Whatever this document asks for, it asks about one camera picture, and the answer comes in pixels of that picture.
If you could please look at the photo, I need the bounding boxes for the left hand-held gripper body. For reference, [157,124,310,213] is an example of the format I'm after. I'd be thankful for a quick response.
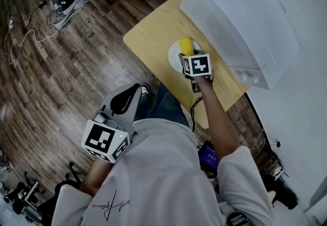
[81,83,143,164]

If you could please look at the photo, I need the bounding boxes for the yellow corn cob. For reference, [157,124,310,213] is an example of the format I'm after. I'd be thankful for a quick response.
[179,37,194,56]

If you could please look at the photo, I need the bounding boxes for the person's light grey sweatshirt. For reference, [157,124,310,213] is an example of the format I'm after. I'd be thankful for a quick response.
[51,118,276,226]

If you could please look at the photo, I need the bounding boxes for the white floor cable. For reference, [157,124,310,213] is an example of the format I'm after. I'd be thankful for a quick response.
[3,0,96,65]

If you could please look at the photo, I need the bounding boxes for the person's blue jeans leg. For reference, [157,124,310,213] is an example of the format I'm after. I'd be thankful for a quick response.
[132,84,191,129]

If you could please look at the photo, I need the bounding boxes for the person's left forearm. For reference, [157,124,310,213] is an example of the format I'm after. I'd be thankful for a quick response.
[79,159,116,197]

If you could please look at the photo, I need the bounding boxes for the person's dark sneaker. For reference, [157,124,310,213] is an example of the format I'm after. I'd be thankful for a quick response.
[140,83,152,97]

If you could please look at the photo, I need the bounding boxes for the black office chair base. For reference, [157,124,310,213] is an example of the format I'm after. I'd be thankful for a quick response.
[54,160,83,196]

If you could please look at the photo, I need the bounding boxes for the black bag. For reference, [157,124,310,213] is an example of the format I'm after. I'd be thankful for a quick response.
[264,175,299,211]

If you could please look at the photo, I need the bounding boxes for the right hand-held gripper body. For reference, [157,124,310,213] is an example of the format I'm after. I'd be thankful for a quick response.
[181,53,214,94]

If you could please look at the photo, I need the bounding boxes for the white round plate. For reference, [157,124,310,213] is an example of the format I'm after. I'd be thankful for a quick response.
[168,39,205,73]

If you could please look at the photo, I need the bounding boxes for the white desk with equipment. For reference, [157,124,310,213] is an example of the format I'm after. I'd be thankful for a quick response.
[0,168,46,226]

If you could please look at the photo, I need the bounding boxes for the person's right forearm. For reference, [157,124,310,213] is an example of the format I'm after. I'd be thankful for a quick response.
[195,76,241,162]

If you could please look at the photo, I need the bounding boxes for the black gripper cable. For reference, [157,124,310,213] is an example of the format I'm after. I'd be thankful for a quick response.
[189,95,205,133]

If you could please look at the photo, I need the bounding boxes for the device with purple screen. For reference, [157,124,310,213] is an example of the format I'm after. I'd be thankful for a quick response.
[198,140,219,172]

